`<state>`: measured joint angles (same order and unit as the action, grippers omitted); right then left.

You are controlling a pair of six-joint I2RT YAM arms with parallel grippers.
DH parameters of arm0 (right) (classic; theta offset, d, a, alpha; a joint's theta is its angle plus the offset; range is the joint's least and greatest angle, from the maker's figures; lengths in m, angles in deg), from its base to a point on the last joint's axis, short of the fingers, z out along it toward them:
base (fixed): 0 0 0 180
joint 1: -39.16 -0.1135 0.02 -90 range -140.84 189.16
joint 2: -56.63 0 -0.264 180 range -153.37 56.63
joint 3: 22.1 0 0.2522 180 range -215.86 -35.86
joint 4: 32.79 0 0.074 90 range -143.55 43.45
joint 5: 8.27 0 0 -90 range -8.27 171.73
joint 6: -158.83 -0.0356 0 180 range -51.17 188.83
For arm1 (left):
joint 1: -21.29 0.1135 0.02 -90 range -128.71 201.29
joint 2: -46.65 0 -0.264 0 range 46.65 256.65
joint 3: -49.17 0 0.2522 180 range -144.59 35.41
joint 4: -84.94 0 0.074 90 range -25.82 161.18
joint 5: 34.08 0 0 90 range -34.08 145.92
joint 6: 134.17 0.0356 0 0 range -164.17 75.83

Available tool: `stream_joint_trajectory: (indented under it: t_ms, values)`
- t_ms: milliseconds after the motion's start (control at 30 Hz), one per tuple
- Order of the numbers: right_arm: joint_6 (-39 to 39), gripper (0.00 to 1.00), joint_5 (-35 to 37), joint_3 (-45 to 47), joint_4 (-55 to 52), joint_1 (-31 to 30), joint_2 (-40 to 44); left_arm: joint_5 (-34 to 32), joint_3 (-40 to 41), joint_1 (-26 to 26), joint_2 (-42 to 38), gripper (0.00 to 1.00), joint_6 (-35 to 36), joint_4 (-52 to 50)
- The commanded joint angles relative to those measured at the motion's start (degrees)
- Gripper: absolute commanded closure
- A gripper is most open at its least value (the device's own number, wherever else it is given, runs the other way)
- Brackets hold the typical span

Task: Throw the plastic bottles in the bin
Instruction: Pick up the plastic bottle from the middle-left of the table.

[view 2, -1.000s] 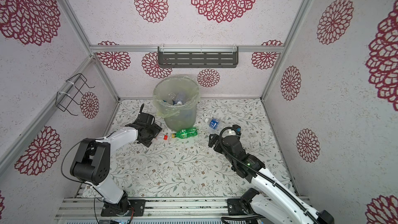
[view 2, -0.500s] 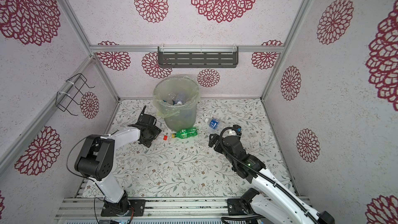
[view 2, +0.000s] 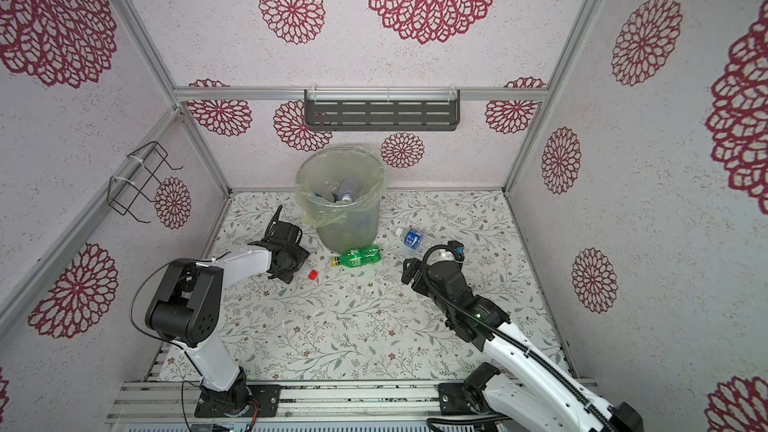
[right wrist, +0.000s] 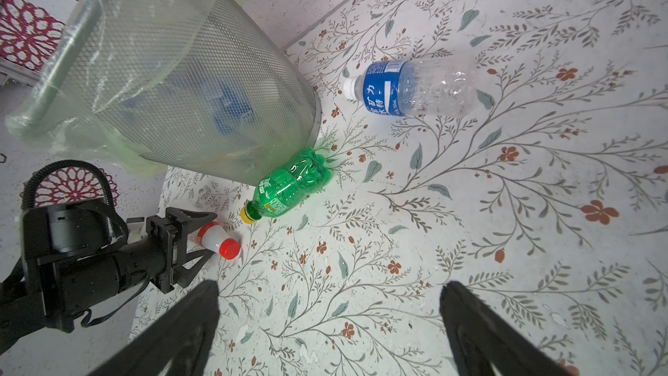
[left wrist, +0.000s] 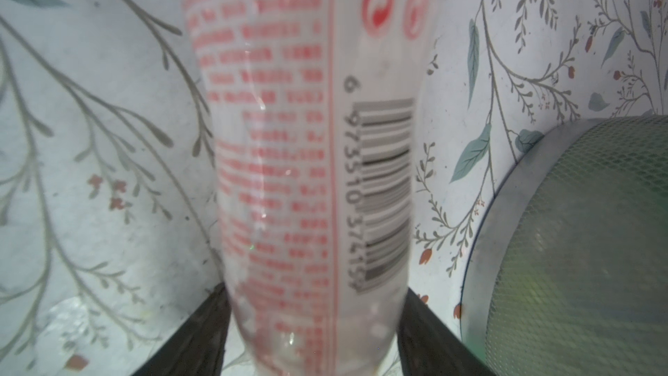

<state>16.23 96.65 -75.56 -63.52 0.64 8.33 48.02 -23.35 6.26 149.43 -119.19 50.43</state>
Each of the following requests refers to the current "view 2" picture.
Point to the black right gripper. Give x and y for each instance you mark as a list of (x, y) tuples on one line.
[(426, 267)]

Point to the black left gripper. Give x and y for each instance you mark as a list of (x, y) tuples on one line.
[(303, 255)]

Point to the clear bottle blue label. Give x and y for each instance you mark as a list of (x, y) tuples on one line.
[(411, 238)]

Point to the green bottle yellow cap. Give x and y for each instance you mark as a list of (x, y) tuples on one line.
[(355, 258)]

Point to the clear crushed water bottle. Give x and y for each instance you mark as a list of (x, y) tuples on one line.
[(348, 190)]

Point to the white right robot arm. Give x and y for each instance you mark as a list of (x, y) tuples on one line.
[(520, 383)]

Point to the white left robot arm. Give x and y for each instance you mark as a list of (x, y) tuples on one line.
[(185, 310)]

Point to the grey bin with liner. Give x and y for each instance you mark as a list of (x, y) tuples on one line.
[(341, 226)]

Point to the grey slotted wall shelf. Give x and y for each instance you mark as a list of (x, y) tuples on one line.
[(387, 111)]

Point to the black wire wall rack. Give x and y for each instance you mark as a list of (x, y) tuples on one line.
[(126, 188)]

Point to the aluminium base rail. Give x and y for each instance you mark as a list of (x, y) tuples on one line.
[(294, 406)]

